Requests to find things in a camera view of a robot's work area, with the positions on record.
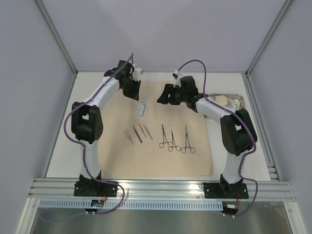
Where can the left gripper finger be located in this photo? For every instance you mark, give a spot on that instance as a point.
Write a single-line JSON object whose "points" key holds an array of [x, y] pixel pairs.
{"points": [[136, 87], [130, 93]]}

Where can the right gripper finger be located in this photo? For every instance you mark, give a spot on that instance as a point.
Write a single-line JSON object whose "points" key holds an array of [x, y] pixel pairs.
{"points": [[172, 93], [165, 96]]}

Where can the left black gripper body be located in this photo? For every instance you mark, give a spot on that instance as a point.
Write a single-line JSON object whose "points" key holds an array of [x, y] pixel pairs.
{"points": [[129, 81]]}

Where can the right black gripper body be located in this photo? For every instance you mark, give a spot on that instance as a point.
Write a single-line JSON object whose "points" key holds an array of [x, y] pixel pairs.
{"points": [[172, 94]]}

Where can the suture packet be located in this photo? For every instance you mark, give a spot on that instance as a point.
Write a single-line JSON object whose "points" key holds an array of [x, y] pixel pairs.
{"points": [[141, 109], [235, 104]]}

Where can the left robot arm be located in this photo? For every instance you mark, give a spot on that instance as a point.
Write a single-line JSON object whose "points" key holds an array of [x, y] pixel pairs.
{"points": [[86, 120]]}

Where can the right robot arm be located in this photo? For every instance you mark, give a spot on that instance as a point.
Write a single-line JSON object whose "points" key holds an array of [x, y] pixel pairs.
{"points": [[237, 131]]}

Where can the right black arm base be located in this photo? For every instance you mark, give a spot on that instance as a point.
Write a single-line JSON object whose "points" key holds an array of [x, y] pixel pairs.
{"points": [[225, 191]]}

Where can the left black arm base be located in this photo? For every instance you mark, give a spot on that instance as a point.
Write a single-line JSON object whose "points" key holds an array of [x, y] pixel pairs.
{"points": [[94, 189]]}

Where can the stainless steel tray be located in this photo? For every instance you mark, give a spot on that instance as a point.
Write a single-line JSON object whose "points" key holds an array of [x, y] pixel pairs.
{"points": [[220, 105]]}

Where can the long pointed steel tweezers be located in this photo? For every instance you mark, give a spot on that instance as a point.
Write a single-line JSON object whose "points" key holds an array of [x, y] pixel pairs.
{"points": [[147, 130]]}

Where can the curved tip steel tweezers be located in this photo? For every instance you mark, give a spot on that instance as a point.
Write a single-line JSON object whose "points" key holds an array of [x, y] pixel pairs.
{"points": [[137, 134]]}

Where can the beige cloth mat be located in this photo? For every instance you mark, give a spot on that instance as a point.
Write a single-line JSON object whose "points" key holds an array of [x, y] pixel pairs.
{"points": [[119, 158]]}

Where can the left steel hemostat forceps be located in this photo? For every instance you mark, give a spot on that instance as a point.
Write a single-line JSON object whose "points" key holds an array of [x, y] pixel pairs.
{"points": [[164, 141]]}

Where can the small middle hemostat forceps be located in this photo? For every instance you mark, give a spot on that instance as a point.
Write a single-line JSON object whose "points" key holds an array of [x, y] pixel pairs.
{"points": [[173, 144]]}

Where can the right long needle holder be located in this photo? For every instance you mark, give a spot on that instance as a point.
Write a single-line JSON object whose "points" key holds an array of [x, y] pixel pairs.
{"points": [[187, 144]]}

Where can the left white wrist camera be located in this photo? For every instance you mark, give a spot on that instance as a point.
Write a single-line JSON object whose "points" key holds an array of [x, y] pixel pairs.
{"points": [[136, 74]]}

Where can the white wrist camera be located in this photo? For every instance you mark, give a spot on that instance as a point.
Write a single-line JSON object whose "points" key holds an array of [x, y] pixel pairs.
{"points": [[177, 76], [136, 74]]}

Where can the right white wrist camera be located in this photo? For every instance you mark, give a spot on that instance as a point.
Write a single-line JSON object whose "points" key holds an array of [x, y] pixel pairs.
{"points": [[177, 76]]}

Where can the left aluminium frame post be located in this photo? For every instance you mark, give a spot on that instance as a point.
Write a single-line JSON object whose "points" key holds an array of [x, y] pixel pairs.
{"points": [[55, 34]]}

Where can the aluminium frame post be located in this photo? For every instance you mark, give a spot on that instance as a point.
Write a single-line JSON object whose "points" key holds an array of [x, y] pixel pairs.
{"points": [[55, 34], [269, 36]]}

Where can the slotted cable duct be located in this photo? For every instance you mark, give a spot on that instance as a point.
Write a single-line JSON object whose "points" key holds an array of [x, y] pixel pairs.
{"points": [[133, 204]]}

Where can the aluminium mounting rail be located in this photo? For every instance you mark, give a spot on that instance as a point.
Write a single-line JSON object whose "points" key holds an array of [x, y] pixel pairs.
{"points": [[164, 189]]}

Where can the right aluminium frame post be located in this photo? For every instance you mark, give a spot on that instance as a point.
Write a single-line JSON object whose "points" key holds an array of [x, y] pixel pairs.
{"points": [[269, 36]]}

